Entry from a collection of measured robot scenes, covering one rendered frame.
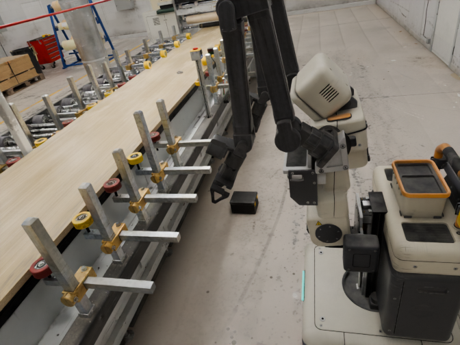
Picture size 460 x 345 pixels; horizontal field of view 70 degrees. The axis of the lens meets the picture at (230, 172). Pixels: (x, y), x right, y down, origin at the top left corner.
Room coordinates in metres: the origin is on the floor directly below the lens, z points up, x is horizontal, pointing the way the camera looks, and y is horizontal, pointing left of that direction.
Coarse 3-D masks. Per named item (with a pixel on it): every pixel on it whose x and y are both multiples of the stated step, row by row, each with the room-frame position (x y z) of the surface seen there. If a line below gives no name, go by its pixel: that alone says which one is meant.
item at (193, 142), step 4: (180, 140) 1.79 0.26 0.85; (184, 140) 1.78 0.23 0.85; (188, 140) 1.77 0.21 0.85; (192, 140) 1.76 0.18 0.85; (196, 140) 1.75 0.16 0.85; (200, 140) 1.74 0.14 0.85; (204, 140) 1.73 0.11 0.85; (208, 140) 1.72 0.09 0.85; (156, 144) 1.81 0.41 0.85; (160, 144) 1.81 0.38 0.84; (164, 144) 1.80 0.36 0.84; (180, 144) 1.77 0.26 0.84; (184, 144) 1.76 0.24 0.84; (188, 144) 1.75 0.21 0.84; (192, 144) 1.74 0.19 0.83; (196, 144) 1.73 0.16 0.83; (200, 144) 1.73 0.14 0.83; (204, 144) 1.72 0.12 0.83; (208, 144) 1.71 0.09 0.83; (156, 148) 1.81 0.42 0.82
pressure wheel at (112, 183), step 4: (108, 180) 1.38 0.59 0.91; (112, 180) 1.38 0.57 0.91; (116, 180) 1.37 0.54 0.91; (104, 184) 1.35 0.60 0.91; (108, 184) 1.35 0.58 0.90; (112, 184) 1.34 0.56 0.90; (116, 184) 1.33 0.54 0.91; (120, 184) 1.35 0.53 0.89; (104, 188) 1.33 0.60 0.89; (108, 188) 1.32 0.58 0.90; (112, 188) 1.32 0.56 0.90; (116, 188) 1.32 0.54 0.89; (108, 192) 1.32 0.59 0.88; (112, 192) 1.32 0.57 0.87; (116, 192) 1.35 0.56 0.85
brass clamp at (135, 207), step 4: (144, 188) 1.36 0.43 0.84; (148, 188) 1.35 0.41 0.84; (140, 192) 1.33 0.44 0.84; (144, 192) 1.32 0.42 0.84; (148, 192) 1.34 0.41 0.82; (140, 200) 1.27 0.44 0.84; (144, 200) 1.29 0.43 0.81; (132, 204) 1.24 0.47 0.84; (136, 204) 1.24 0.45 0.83; (140, 204) 1.26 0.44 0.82; (144, 204) 1.28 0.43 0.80; (132, 208) 1.24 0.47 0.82; (136, 208) 1.23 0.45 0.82; (140, 208) 1.24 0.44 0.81; (132, 212) 1.24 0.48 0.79; (136, 212) 1.23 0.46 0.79
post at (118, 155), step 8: (112, 152) 1.27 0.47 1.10; (120, 152) 1.27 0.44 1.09; (120, 160) 1.26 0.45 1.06; (120, 168) 1.26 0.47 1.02; (128, 168) 1.28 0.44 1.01; (128, 176) 1.26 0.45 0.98; (128, 184) 1.26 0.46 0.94; (128, 192) 1.27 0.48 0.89; (136, 192) 1.27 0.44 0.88; (136, 200) 1.26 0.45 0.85; (144, 208) 1.28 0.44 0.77; (144, 216) 1.26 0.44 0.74
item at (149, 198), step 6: (114, 198) 1.34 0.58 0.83; (120, 198) 1.33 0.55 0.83; (126, 198) 1.32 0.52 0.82; (144, 198) 1.29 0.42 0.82; (150, 198) 1.28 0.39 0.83; (156, 198) 1.27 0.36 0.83; (162, 198) 1.26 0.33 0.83; (168, 198) 1.25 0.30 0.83; (174, 198) 1.25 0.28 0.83; (180, 198) 1.24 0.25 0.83; (186, 198) 1.23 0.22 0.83; (192, 198) 1.22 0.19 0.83
